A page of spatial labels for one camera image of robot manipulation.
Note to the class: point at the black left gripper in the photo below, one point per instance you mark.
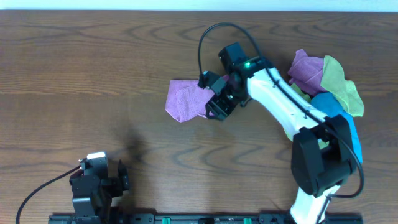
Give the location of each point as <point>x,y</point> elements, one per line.
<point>115,183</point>

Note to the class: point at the green cloth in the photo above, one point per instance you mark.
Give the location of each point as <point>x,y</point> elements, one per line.
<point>343,90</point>

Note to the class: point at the light purple cloth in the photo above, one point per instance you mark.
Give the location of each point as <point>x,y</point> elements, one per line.
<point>186,100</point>

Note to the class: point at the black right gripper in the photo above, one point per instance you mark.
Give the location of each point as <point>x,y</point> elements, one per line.
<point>219,101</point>

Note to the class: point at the blue cloth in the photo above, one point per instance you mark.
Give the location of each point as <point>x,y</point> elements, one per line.
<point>328,104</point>

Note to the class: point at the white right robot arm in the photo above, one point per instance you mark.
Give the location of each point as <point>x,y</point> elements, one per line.
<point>322,154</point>

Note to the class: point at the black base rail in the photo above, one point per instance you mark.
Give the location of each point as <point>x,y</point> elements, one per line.
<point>147,218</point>

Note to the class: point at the dark purple cloth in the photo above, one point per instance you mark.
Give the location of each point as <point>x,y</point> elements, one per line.
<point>307,72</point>

